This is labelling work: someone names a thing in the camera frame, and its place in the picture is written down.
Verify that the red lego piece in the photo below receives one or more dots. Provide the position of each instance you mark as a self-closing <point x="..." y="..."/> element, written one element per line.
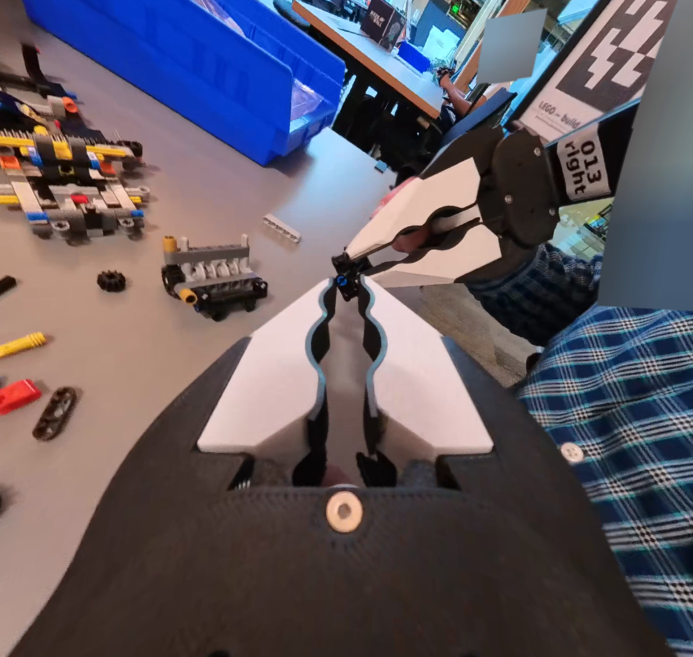
<point x="19" y="397"/>

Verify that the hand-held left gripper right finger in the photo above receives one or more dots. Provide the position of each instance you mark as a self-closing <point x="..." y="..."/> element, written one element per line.
<point x="427" y="397"/>

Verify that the person's right hand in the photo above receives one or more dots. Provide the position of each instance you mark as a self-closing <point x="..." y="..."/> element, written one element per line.
<point x="411" y="239"/>

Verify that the small grey lego engine assembly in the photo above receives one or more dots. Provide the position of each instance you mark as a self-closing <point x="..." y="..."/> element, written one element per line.
<point x="216" y="280"/>

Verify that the black round stool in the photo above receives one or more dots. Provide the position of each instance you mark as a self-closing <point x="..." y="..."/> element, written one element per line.
<point x="292" y="10"/>

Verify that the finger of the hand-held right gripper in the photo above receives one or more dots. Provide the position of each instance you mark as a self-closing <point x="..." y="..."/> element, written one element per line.
<point x="433" y="202"/>
<point x="449" y="264"/>

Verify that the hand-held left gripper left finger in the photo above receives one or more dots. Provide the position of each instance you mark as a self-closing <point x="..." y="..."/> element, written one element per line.
<point x="260" y="397"/>

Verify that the blue chair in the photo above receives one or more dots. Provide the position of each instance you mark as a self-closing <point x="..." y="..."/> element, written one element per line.
<point x="476" y="121"/>

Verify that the large multicoloured lego assembly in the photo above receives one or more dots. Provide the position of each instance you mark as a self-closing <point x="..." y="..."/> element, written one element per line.
<point x="70" y="180"/>

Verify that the light grey lego beam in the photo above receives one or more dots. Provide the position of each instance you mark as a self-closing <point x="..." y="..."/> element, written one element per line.
<point x="281" y="228"/>

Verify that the black cardboard box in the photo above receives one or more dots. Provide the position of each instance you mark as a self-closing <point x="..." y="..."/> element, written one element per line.
<point x="383" y="21"/>

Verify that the long yellow ridged lego pin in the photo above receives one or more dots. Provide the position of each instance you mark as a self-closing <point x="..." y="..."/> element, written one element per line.
<point x="21" y="345"/>

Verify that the black lego beam with pins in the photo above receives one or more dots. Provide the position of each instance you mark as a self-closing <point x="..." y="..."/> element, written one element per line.
<point x="346" y="280"/>

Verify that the person's plaid shirt torso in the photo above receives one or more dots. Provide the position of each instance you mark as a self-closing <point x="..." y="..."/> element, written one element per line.
<point x="622" y="397"/>

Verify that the small blue box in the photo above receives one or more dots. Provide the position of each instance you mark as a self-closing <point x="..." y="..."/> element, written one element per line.
<point x="416" y="56"/>

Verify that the wooden table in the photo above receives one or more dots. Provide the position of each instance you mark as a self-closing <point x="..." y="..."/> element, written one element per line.
<point x="390" y="72"/>

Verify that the person's right forearm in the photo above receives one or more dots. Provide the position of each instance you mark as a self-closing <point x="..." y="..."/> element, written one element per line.
<point x="541" y="294"/>

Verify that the blue plastic bin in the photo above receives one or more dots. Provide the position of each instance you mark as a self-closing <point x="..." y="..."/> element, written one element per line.
<point x="162" y="56"/>

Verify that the sign board with printed tag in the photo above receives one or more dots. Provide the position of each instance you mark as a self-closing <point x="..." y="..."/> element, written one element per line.
<point x="612" y="45"/>

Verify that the black lego link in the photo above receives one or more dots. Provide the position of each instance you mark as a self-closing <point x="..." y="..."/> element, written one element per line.
<point x="54" y="413"/>

